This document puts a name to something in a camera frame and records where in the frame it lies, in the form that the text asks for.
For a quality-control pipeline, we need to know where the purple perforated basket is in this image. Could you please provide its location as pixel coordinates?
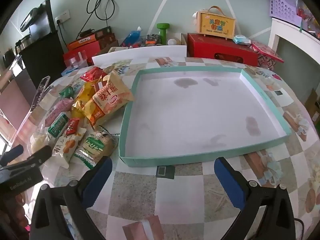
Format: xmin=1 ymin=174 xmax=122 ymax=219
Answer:
xmin=269 ymin=0 xmax=304 ymax=27

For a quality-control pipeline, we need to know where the red patterned box lid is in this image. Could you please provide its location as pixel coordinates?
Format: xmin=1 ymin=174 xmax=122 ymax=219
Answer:
xmin=250 ymin=40 xmax=285 ymax=70

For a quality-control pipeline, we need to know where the black coffee machine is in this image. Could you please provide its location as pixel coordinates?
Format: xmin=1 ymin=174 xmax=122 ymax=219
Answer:
xmin=20 ymin=0 xmax=54 ymax=37

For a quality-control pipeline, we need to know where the pink snack packet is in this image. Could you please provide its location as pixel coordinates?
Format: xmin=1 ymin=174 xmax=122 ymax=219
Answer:
xmin=44 ymin=98 xmax=74 ymax=128

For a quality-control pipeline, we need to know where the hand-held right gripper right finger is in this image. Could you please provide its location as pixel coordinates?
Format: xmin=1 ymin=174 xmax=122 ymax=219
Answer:
xmin=214 ymin=157 xmax=299 ymax=240

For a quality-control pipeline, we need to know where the blue plastic bottle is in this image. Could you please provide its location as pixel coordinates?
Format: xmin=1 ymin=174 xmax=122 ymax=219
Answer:
xmin=122 ymin=26 xmax=143 ymax=48

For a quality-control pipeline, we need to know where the clear plastic box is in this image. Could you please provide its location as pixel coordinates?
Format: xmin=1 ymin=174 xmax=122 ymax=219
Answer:
xmin=63 ymin=50 xmax=88 ymax=69

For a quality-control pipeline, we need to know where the red snack packet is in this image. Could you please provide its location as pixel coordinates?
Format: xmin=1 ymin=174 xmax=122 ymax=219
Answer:
xmin=80 ymin=66 xmax=108 ymax=82

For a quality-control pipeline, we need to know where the orange flat box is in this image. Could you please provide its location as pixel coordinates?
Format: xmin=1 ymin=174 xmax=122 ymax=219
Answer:
xmin=67 ymin=34 xmax=97 ymax=50

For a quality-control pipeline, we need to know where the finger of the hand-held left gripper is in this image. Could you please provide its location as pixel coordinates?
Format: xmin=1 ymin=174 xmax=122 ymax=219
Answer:
xmin=0 ymin=144 xmax=24 ymax=167
xmin=15 ymin=145 xmax=53 ymax=171

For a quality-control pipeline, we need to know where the white cookie print packet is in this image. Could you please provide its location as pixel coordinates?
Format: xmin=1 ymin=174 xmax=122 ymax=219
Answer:
xmin=51 ymin=127 xmax=87 ymax=169

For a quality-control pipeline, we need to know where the white shelf frame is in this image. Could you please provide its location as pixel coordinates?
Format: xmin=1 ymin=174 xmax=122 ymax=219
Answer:
xmin=268 ymin=17 xmax=320 ymax=100

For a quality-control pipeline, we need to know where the dark pot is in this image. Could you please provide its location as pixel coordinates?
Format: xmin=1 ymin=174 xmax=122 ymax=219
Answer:
xmin=2 ymin=48 xmax=17 ymax=68

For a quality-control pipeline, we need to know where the yellow carry box with handle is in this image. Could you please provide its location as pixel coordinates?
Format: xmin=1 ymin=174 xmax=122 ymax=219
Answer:
xmin=193 ymin=6 xmax=237 ymax=40

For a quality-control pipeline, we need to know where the large red gift box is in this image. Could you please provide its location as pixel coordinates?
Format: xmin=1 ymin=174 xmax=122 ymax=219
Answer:
xmin=187 ymin=33 xmax=259 ymax=67

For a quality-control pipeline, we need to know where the open cardboard carton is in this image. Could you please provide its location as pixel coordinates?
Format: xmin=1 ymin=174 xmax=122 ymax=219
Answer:
xmin=107 ymin=32 xmax=188 ymax=54

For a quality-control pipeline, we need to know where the orange striped snack packet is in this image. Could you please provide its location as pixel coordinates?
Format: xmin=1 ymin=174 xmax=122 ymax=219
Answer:
xmin=82 ymin=71 xmax=134 ymax=128

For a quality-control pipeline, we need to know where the black cabinet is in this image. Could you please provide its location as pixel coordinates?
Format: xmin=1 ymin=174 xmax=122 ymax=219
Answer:
xmin=19 ymin=30 xmax=66 ymax=93

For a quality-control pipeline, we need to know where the teal shallow cardboard box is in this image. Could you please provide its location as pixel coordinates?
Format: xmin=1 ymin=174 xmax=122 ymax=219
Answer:
xmin=119 ymin=65 xmax=292 ymax=168

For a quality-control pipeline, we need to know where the white foam board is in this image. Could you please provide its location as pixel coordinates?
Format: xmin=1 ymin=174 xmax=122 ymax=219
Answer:
xmin=92 ymin=45 xmax=187 ymax=67

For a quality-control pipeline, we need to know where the blue plastic lid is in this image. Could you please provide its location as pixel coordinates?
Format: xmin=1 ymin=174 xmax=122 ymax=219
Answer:
xmin=61 ymin=66 xmax=83 ymax=77

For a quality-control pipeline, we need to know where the white wall socket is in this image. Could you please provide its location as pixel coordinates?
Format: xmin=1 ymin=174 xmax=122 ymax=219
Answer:
xmin=54 ymin=10 xmax=71 ymax=25

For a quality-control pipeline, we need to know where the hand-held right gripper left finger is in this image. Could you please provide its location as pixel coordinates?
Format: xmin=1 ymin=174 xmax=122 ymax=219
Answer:
xmin=29 ymin=156 xmax=113 ymax=240

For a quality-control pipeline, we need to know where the small green snack packet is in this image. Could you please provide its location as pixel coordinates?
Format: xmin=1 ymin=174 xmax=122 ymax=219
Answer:
xmin=59 ymin=85 xmax=75 ymax=99

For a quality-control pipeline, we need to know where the small red candy packet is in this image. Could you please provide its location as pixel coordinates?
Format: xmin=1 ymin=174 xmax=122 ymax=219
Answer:
xmin=65 ymin=117 xmax=81 ymax=136

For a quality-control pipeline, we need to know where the colourful toy packet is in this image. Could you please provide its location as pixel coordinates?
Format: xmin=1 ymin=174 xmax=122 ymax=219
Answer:
xmin=145 ymin=34 xmax=161 ymax=46

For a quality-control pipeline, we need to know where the yellow clear snack packet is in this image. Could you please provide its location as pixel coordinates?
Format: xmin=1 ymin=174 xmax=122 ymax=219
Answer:
xmin=71 ymin=81 xmax=100 ymax=115

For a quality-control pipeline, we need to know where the dark brown box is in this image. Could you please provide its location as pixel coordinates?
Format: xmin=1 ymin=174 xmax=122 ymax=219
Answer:
xmin=94 ymin=26 xmax=116 ymax=49

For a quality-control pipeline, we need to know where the brown cardboard box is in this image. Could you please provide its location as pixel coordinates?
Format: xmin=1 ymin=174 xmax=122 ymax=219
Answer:
xmin=304 ymin=87 xmax=320 ymax=123

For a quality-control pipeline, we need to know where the bread bag with green label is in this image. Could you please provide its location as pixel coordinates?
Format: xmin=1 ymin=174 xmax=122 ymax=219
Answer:
xmin=72 ymin=126 xmax=118 ymax=172

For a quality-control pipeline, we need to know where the green dumbbell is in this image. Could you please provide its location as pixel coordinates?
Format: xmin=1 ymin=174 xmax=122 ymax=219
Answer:
xmin=157 ymin=23 xmax=170 ymax=45

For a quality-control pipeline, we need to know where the green white snack packet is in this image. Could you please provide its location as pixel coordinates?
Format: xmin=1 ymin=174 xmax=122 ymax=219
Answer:
xmin=47 ymin=112 xmax=71 ymax=140

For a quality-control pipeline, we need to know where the steel kettle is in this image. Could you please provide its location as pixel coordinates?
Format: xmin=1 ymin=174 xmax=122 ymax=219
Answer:
xmin=14 ymin=34 xmax=32 ymax=55

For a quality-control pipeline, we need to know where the black cable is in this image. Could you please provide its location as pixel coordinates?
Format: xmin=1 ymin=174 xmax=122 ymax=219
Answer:
xmin=76 ymin=0 xmax=115 ymax=39

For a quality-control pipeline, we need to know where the clear acrylic phone stand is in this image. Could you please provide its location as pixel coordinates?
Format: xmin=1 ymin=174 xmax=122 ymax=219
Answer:
xmin=27 ymin=75 xmax=52 ymax=117

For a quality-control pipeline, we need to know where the blue wipes packet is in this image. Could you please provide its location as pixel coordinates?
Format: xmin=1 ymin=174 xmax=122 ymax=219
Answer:
xmin=233 ymin=35 xmax=252 ymax=45

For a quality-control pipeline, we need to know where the clear bag with cream bun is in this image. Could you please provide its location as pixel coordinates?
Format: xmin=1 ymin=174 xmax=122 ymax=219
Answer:
xmin=29 ymin=127 xmax=54 ymax=155

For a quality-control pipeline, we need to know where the plain red box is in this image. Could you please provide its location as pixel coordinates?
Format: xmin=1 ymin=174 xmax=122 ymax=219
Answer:
xmin=62 ymin=41 xmax=100 ymax=67

